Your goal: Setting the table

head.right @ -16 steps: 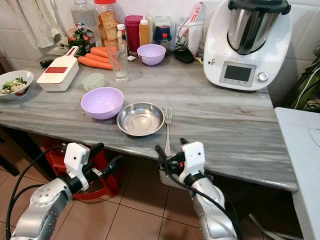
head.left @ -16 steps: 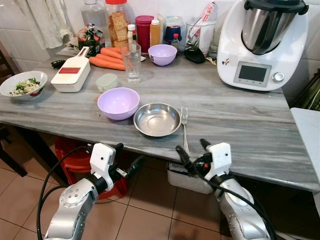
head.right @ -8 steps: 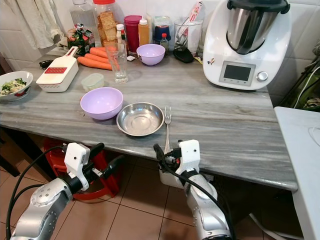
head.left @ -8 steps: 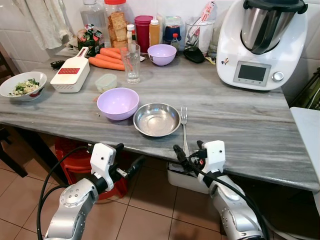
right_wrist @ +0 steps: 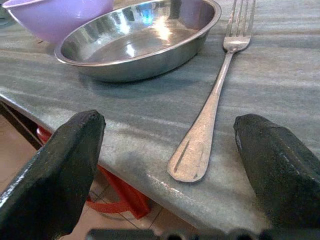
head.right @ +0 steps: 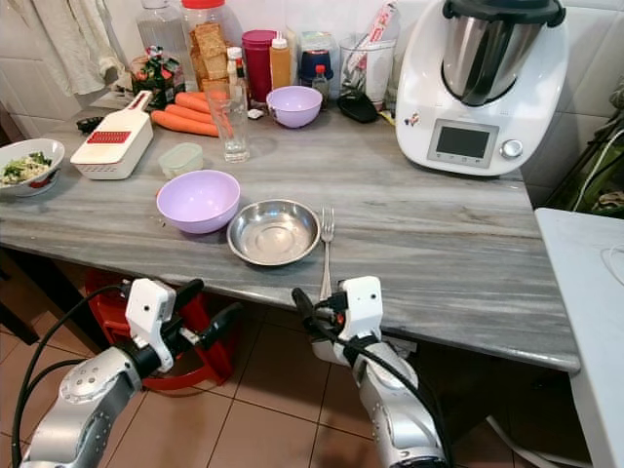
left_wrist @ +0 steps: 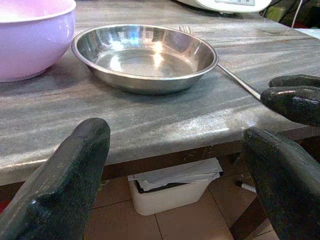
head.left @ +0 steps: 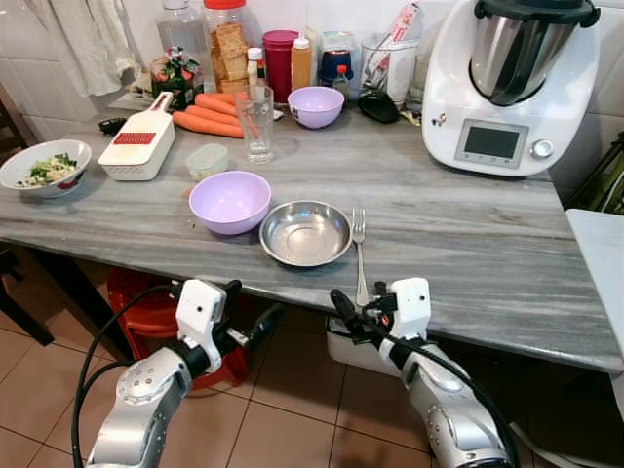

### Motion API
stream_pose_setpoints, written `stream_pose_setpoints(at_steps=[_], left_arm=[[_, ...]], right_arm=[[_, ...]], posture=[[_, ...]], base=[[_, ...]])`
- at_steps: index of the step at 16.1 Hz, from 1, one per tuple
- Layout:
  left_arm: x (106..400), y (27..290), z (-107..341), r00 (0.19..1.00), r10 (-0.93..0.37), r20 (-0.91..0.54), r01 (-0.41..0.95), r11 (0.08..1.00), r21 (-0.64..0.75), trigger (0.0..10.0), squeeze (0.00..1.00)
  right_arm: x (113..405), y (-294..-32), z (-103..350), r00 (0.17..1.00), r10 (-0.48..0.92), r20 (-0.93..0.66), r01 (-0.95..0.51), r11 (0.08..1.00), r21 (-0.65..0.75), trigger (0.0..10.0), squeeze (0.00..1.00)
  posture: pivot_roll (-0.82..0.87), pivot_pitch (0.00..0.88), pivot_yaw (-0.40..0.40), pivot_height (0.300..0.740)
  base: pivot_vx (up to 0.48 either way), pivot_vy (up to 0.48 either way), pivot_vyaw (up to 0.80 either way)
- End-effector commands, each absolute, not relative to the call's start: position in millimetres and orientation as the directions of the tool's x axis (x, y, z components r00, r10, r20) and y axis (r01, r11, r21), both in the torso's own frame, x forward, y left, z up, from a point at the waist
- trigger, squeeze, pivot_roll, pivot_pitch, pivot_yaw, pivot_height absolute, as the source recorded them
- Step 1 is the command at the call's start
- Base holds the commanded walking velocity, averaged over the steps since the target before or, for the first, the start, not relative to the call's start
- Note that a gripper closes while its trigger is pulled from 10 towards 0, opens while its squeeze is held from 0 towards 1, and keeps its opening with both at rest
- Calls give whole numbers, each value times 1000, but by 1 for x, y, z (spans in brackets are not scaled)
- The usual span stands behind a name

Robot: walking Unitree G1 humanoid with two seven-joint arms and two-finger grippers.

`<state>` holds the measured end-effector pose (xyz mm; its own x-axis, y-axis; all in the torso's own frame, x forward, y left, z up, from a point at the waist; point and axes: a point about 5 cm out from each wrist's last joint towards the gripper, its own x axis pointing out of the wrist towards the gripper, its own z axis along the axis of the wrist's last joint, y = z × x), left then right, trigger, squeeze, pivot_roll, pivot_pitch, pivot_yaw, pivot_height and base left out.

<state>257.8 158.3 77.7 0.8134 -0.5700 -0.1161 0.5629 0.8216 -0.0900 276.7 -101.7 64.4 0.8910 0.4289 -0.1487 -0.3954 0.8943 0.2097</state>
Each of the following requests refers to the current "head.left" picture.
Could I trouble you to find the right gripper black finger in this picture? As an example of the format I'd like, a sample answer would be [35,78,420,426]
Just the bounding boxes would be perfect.
[330,288,368,342]

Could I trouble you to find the large lilac plastic bowl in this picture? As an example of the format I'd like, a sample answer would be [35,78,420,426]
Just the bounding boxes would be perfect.
[188,171,274,237]

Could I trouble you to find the stainless steel bowl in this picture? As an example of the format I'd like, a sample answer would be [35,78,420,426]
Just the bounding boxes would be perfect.
[258,200,354,269]

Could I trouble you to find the red plastic stool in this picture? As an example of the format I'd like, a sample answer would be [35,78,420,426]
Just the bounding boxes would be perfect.
[105,268,251,393]

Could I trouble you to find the small clear lidded container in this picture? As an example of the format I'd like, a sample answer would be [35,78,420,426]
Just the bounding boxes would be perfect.
[184,143,232,182]

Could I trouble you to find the clear drinking glass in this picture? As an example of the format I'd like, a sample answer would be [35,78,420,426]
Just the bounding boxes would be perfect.
[234,85,278,165]

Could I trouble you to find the white grater with red blade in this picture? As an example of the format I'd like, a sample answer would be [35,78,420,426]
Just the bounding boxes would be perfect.
[97,92,178,183]

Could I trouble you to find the orange carrot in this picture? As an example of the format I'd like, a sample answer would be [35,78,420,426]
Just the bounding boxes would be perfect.
[173,110,245,139]
[194,93,241,118]
[183,103,243,129]

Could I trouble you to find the small lilac plastic bowl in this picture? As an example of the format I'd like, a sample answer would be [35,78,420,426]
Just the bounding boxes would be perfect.
[287,86,346,131]

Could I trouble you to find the black peeler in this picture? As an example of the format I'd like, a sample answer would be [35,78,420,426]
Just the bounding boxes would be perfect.
[97,117,129,137]

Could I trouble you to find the black rounded utensil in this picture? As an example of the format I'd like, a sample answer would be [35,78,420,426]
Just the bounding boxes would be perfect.
[356,89,402,126]

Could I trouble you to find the dark green red package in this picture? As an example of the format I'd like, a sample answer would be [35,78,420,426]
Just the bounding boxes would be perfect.
[149,47,205,111]

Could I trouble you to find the small white red-capped bottle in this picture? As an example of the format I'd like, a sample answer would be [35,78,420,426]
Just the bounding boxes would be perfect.
[245,47,267,91]

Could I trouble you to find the white bowl with salad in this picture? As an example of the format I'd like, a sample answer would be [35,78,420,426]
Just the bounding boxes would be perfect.
[0,138,94,200]

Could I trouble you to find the dark red canister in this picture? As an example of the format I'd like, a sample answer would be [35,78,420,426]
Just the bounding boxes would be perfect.
[260,29,300,105]

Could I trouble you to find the small dark glass bottle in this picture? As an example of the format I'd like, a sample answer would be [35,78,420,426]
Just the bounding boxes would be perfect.
[331,64,352,100]

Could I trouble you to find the orange bottle with white cap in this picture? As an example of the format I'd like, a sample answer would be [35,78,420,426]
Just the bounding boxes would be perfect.
[290,35,315,92]

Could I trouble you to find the cracker jar with red lid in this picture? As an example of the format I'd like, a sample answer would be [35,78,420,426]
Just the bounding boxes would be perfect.
[202,0,254,96]

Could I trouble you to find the clear measuring jug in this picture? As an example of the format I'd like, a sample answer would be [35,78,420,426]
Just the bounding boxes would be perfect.
[358,32,422,110]

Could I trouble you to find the large clear plastic bottle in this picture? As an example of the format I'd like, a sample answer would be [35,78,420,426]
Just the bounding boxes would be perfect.
[155,0,212,74]

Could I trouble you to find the clear jar with blue contents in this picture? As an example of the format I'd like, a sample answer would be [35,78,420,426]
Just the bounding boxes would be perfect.
[316,30,363,98]

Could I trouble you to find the white kitchen food processor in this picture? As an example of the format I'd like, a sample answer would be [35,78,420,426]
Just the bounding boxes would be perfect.
[421,0,603,178]

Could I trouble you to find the red and white packet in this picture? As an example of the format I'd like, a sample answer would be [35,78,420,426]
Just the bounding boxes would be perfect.
[385,2,425,69]

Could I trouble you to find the white hanging towel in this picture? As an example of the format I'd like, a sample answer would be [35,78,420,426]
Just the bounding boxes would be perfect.
[21,0,143,98]

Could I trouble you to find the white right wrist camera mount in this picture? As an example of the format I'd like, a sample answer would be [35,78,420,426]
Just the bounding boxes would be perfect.
[389,277,433,339]

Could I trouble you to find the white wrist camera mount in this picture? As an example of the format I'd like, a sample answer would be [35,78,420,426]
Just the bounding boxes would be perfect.
[389,277,433,339]
[175,279,228,348]

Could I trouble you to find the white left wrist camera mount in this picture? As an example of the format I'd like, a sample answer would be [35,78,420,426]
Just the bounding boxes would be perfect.
[175,279,228,348]

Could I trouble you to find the short black left arm cable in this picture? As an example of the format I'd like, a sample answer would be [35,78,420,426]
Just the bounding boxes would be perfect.
[76,359,133,410]

